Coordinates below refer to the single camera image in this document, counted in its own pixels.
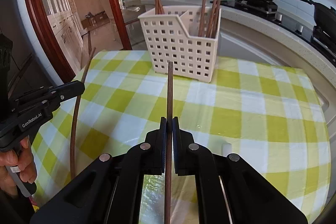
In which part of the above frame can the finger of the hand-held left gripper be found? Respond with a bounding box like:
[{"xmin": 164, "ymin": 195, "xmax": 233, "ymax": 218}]
[{"xmin": 13, "ymin": 80, "xmax": 86, "ymax": 112}]

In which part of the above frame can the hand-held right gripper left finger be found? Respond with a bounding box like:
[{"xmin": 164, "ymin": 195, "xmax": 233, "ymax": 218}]
[{"xmin": 30, "ymin": 117, "xmax": 168, "ymax": 224}]

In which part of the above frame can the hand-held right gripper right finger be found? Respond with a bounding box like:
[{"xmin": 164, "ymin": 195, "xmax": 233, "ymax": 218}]
[{"xmin": 172, "ymin": 116, "xmax": 307, "ymax": 224}]

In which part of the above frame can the white plastic utensil basket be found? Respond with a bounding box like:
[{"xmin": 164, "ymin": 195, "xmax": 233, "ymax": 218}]
[{"xmin": 138, "ymin": 6, "xmax": 221, "ymax": 83}]

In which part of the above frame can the person's left hand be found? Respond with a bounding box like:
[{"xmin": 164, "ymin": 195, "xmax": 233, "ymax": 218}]
[{"xmin": 0, "ymin": 135, "xmax": 38, "ymax": 196}]

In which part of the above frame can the white display cabinet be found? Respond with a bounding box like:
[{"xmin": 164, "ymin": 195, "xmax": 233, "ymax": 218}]
[{"xmin": 37, "ymin": 0, "xmax": 89, "ymax": 65}]

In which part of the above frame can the cardboard box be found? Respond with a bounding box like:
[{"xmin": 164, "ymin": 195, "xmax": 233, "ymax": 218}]
[{"xmin": 81, "ymin": 11, "xmax": 109, "ymax": 28}]

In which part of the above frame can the black gas stove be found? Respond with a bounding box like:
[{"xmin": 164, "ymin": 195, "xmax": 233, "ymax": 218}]
[{"xmin": 210, "ymin": 0, "xmax": 336, "ymax": 56}]

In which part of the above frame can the black lidded pot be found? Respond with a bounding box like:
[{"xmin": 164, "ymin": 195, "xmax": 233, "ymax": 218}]
[{"xmin": 309, "ymin": 0, "xmax": 336, "ymax": 31}]

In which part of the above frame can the red wooden door frame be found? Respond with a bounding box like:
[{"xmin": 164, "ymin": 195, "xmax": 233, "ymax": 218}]
[{"xmin": 22, "ymin": 0, "xmax": 77, "ymax": 83}]

